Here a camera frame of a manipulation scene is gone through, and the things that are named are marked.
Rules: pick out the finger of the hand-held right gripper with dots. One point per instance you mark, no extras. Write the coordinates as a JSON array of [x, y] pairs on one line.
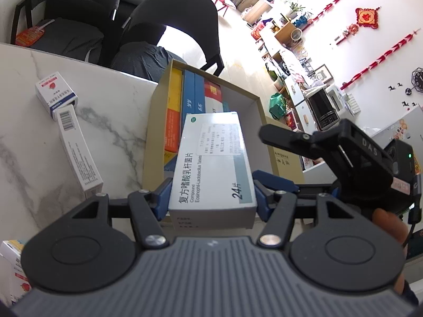
[[277, 181], [284, 137]]

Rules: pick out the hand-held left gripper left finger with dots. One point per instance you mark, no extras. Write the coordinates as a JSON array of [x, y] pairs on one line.
[[162, 201]]

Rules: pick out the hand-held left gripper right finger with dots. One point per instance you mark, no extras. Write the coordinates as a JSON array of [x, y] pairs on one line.
[[264, 204]]

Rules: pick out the white grey medicine box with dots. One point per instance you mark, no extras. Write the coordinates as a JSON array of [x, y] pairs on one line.
[[211, 171]]

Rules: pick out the white blue medicine box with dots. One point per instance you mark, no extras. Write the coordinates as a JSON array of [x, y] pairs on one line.
[[226, 106]]

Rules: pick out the yellow orange medicine box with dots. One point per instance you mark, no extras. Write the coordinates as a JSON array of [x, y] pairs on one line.
[[172, 128]]

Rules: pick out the tan cardboard box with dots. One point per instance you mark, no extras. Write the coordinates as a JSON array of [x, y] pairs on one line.
[[155, 122]]

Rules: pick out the long white medicine box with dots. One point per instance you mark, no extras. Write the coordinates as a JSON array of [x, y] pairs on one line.
[[79, 158]]

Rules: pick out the medicine boxes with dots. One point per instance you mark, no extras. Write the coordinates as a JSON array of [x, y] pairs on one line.
[[189, 99]]

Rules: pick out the small white medicine box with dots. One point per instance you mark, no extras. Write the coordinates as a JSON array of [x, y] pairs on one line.
[[54, 89]]

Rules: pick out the teal white medicine box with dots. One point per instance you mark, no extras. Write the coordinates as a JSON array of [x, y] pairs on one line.
[[13, 264]]

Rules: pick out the white marble desktop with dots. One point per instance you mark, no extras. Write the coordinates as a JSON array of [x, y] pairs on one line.
[[109, 105]]

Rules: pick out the person's right hand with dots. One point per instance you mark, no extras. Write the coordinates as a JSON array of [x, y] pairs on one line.
[[390, 224]]

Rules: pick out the green shopping bag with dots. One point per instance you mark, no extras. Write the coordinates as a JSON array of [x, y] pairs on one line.
[[277, 105]]

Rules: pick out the black microwave oven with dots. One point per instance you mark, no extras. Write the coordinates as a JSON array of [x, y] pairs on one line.
[[324, 109]]

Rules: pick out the white printer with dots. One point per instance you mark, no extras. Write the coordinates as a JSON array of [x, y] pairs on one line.
[[343, 97]]

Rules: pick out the small framed picture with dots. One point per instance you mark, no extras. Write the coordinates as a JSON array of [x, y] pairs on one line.
[[322, 74]]

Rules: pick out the wooden shelf unit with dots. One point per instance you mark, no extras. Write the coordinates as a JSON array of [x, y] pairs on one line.
[[284, 34]]

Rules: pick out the small white table fan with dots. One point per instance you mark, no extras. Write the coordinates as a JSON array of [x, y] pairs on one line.
[[296, 34]]

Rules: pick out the blue plush toy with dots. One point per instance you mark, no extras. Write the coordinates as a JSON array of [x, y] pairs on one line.
[[301, 22]]

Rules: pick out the wooden cabinet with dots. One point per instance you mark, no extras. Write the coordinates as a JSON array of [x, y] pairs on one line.
[[257, 10]]

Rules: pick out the potted flowering plant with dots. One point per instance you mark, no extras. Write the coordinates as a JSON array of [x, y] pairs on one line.
[[292, 6]]

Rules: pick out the red plastic child chair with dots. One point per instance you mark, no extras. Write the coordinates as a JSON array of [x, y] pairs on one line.
[[224, 0]]

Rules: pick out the black chair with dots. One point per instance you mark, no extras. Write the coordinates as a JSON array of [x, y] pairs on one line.
[[76, 3], [178, 13]]

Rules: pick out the orange hang tag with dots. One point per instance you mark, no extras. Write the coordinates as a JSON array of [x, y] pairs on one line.
[[31, 34]]

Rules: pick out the black wall clock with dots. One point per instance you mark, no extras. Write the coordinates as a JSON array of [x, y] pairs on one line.
[[418, 79]]

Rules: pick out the red knot wall ornament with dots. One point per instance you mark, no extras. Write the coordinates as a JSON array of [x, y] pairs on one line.
[[366, 17]]

